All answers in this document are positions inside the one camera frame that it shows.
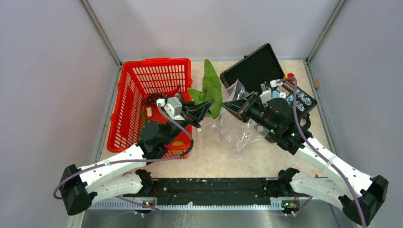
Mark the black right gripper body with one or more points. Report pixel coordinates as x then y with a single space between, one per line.
254 110

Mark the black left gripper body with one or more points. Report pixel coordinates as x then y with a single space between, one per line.
187 117

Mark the green leafy vegetable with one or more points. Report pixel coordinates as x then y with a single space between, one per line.
211 90

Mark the clear zip top bag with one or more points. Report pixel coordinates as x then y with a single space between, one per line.
234 134

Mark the red grape bunch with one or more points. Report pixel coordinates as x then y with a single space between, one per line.
151 99

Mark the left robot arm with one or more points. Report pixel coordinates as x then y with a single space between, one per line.
121 174

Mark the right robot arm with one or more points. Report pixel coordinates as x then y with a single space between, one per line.
357 194

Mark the toy fish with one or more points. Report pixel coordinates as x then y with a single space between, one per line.
178 96

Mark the green lime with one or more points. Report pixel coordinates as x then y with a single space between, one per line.
178 143

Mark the open black foam case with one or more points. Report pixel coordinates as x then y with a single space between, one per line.
267 75

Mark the red round object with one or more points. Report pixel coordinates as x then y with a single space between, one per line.
290 75

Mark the red plastic basket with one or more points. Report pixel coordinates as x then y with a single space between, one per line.
141 83

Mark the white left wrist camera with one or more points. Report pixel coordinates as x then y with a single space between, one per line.
172 106

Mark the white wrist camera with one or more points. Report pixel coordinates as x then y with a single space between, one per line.
269 90
172 106

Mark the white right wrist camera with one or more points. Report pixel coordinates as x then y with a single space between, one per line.
269 90

